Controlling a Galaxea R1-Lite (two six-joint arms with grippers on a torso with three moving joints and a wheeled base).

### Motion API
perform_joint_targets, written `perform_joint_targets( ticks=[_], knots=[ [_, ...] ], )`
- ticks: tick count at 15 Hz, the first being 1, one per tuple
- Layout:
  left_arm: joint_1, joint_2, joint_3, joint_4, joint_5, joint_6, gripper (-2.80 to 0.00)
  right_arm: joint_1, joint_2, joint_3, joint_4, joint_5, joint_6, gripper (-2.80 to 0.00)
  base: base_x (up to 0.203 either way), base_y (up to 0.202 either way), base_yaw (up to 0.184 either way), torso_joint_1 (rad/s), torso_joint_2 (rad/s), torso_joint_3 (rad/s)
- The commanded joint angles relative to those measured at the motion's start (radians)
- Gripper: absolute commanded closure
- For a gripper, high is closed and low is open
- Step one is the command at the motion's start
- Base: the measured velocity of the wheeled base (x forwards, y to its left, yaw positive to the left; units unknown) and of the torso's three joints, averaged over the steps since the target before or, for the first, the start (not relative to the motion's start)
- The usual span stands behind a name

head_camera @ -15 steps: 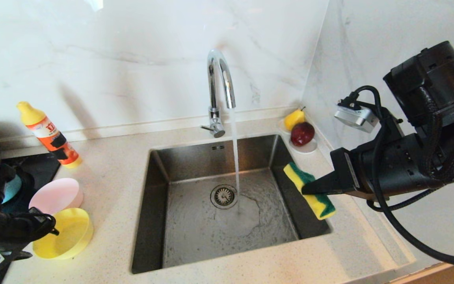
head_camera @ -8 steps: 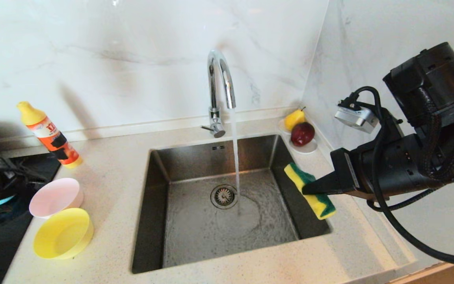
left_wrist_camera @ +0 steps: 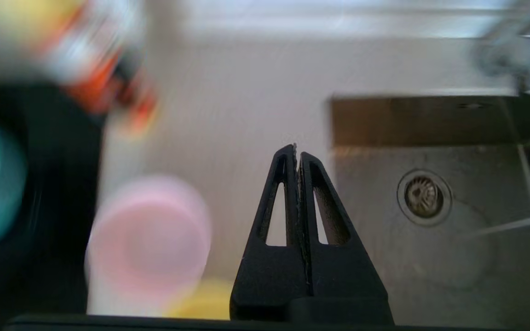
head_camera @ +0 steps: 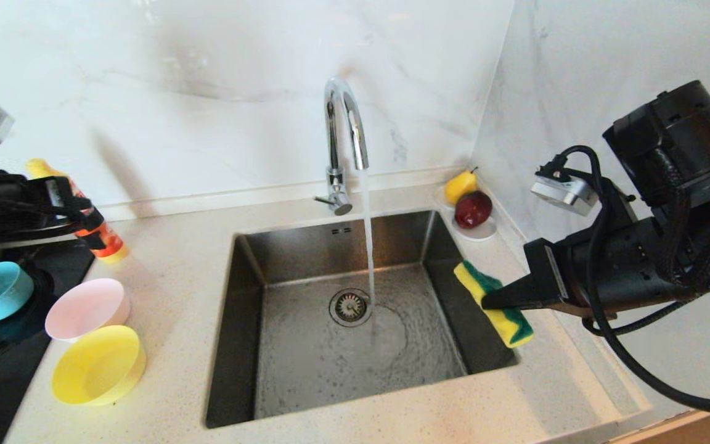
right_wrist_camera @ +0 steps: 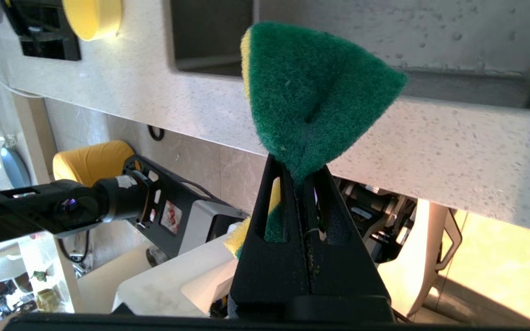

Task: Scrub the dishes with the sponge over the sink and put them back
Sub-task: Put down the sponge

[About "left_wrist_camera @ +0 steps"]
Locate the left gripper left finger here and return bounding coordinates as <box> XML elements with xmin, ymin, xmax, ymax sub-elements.
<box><xmin>229</xmin><ymin>144</ymin><xmax>310</xmax><ymax>321</ymax></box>

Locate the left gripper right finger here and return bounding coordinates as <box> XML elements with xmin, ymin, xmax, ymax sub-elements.
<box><xmin>299</xmin><ymin>152</ymin><xmax>394</xmax><ymax>323</ymax></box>

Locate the yellow plastic bowl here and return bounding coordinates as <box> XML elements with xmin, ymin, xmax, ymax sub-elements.
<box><xmin>164</xmin><ymin>277</ymin><xmax>236</xmax><ymax>321</ymax></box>

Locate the pink plastic bowl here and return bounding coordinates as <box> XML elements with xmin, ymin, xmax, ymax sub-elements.
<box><xmin>85</xmin><ymin>174</ymin><xmax>213</xmax><ymax>304</ymax></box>

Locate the orange dish soap bottle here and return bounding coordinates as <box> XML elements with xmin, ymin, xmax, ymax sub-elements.
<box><xmin>0</xmin><ymin>0</ymin><xmax>160</xmax><ymax>134</ymax></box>

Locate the chrome gooseneck faucet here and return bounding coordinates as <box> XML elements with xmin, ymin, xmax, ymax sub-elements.
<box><xmin>472</xmin><ymin>0</ymin><xmax>530</xmax><ymax>98</ymax></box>

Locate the stainless steel sink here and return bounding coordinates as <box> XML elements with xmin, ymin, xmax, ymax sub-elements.
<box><xmin>329</xmin><ymin>94</ymin><xmax>530</xmax><ymax>328</ymax></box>

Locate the metal sink drain strainer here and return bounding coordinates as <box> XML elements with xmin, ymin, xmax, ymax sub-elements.
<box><xmin>396</xmin><ymin>169</ymin><xmax>454</xmax><ymax>227</ymax></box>

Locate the running water stream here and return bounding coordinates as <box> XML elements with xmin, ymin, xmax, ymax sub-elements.
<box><xmin>463</xmin><ymin>209</ymin><xmax>530</xmax><ymax>237</ymax></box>

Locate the black induction cooktop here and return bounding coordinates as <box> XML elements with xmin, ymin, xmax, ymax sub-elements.
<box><xmin>0</xmin><ymin>83</ymin><xmax>109</xmax><ymax>318</ymax></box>

